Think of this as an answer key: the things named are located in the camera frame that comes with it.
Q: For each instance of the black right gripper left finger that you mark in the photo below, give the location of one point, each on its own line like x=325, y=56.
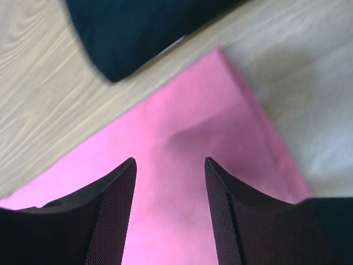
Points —
x=88, y=226

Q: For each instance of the pink t shirt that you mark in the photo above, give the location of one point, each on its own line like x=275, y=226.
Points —
x=206, y=111

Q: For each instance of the folded black t shirt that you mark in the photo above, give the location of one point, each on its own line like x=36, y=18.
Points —
x=120, y=37

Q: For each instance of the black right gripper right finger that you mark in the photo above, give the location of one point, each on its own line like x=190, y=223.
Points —
x=251, y=227

